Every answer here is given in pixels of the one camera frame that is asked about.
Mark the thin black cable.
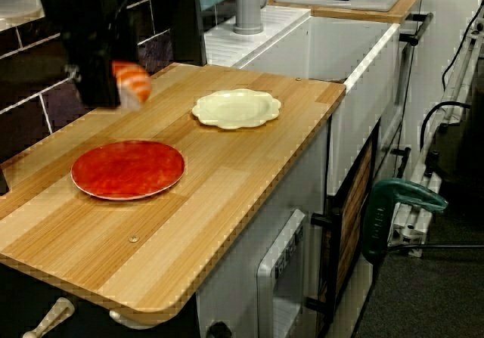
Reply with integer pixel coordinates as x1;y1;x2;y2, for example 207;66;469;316
441;1;484;91

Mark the grey toy faucet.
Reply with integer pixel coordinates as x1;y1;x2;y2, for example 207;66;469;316
232;0;269;36

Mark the thick black cable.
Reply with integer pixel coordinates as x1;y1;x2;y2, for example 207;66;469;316
418;101;473;157

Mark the black oven handle bar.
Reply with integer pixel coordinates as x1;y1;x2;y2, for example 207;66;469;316
399;11;435;47

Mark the white toy sink unit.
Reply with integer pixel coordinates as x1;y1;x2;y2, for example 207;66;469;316
203;5;402;197

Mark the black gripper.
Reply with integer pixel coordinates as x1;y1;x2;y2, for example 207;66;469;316
60;8;140;108

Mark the wood panel cabinet door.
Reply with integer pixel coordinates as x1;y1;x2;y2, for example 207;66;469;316
327;120;381;324

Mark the dark tile backsplash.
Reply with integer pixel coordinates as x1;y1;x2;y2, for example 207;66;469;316
0;0;175;165

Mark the aluminium frame rail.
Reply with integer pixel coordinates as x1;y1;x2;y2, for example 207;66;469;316
389;23;484;258

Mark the cream shelf ledge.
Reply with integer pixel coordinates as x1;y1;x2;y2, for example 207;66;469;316
0;0;173;33

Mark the cream scalloped plate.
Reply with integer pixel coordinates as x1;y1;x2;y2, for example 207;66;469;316
191;88;283;130

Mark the salmon nigiri sushi toy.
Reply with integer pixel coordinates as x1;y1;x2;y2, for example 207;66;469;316
111;60;153;111

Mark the red round plate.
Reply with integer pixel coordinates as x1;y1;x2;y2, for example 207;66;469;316
70;139;187;202

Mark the dark shelf side panel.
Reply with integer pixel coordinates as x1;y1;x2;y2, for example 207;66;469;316
166;0;207;67

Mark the green bar clamp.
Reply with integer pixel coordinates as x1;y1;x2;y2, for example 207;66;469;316
361;178;449;267

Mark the white toy kitchen cabinet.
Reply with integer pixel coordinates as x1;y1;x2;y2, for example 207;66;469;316
194;120;330;338

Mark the black cabinet door handle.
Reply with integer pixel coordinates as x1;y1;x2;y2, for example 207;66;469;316
390;146;412;180
305;208;342;316

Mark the black appliance knob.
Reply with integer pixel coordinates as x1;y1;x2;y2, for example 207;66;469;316
206;321;232;338

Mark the grey toy appliance door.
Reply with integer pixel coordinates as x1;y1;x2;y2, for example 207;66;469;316
256;209;307;338

